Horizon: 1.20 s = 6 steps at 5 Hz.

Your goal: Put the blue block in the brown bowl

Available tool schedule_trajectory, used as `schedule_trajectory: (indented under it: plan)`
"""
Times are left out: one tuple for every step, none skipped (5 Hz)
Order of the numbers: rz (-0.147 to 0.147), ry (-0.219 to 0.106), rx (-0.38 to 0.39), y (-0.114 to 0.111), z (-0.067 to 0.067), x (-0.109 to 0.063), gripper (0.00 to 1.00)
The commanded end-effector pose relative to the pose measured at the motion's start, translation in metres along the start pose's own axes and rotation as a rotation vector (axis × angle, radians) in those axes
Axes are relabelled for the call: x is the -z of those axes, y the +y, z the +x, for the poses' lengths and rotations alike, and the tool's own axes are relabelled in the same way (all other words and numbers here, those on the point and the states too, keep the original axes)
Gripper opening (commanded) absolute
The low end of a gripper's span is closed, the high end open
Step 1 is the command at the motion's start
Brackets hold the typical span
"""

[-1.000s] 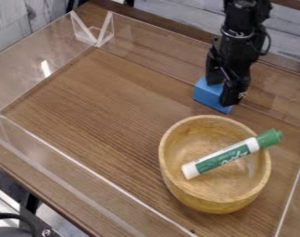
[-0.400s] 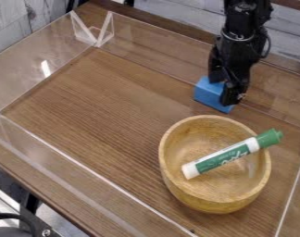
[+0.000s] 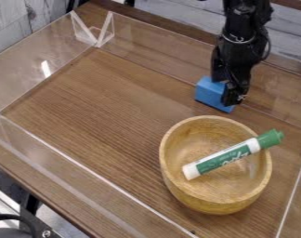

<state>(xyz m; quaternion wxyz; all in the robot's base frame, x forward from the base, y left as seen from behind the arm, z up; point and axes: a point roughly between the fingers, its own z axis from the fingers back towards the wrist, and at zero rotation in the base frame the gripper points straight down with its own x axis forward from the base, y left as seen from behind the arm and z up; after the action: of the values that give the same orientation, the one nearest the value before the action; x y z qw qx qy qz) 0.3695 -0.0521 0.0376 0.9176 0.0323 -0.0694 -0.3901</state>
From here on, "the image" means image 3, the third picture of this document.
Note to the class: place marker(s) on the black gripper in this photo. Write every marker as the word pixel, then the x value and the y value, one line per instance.
pixel 235 56

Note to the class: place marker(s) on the blue foam block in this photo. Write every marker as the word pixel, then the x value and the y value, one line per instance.
pixel 208 92

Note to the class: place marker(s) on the light wooden bowl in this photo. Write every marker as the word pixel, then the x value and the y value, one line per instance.
pixel 227 189

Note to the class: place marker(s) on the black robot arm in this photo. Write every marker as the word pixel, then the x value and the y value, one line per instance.
pixel 245 16

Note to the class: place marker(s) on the green and white marker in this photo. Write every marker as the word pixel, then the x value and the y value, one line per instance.
pixel 231 154

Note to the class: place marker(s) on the clear acrylic tray wall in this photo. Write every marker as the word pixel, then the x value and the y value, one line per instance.
pixel 92 89

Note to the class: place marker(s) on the black metal bracket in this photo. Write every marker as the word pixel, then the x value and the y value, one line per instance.
pixel 43 230

